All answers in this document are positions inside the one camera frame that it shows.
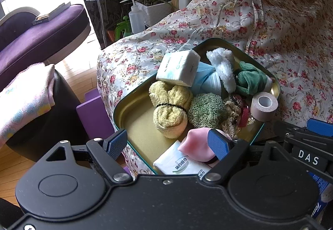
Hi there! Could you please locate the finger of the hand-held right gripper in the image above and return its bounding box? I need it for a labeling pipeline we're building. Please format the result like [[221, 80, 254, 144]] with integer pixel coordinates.
[[274, 118, 333, 142]]

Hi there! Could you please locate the pink pastel towel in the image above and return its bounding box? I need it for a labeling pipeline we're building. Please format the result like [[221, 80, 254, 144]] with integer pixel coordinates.
[[0, 63, 56, 146]]

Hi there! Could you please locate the pink cloth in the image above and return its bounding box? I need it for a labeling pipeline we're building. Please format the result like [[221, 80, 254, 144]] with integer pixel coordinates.
[[179, 127, 235, 168]]

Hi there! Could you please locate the beige tape roll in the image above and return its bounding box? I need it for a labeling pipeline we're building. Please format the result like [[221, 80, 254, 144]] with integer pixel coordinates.
[[250, 92, 279, 122]]

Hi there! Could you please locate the white tissue pack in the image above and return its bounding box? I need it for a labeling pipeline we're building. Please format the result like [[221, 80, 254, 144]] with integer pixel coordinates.
[[153, 140, 212, 175], [155, 49, 201, 87]]

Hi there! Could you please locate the green plush toy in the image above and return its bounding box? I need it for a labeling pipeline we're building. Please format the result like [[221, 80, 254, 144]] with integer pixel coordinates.
[[233, 61, 276, 96]]

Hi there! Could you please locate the white wash bottle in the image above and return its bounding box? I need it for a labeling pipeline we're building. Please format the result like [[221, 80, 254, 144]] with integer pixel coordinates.
[[120, 0, 146, 34]]

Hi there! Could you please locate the teal and gold tin box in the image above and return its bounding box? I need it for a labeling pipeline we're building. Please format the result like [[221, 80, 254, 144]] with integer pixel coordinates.
[[113, 38, 281, 176]]

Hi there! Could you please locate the blue face mask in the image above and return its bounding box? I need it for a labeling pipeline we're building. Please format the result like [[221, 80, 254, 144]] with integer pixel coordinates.
[[191, 62, 229, 96]]

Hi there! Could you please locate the cream lace cloth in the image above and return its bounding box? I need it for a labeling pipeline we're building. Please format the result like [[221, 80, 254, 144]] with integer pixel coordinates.
[[221, 99, 241, 139]]

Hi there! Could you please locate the white plush bear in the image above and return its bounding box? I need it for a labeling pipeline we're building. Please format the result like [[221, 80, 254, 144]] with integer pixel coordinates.
[[206, 47, 237, 93]]

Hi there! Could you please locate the blue cardboard box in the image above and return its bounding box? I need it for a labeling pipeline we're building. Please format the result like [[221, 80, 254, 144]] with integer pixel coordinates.
[[307, 171, 331, 220]]

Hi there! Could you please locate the green spray bottle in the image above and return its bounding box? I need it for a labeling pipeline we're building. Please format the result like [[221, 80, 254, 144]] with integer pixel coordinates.
[[114, 15, 133, 40]]

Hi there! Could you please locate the purple chaise longue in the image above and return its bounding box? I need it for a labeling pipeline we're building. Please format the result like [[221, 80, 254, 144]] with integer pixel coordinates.
[[0, 4, 91, 91]]

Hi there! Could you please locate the floral bedspread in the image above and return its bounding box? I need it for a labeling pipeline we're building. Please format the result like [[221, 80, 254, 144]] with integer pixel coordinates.
[[97, 0, 333, 176]]

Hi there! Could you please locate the dark book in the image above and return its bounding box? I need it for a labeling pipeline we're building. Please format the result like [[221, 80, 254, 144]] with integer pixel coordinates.
[[32, 2, 72, 26]]

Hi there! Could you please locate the black chair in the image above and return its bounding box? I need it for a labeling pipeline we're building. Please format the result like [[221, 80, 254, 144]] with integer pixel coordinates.
[[5, 70, 90, 163]]

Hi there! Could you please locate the green knitted scrubber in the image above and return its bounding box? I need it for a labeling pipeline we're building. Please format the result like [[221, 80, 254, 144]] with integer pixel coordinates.
[[188, 93, 226, 129]]

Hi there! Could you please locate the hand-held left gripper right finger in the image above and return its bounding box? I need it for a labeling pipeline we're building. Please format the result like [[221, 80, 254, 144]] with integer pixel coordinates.
[[201, 129, 287, 185]]

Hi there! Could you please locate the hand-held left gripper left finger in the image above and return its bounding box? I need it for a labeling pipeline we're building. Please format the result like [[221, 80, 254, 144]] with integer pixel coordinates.
[[45, 129, 134, 184]]

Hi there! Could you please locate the yellow towel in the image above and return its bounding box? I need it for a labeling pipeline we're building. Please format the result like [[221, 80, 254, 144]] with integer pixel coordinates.
[[149, 81, 193, 139]]

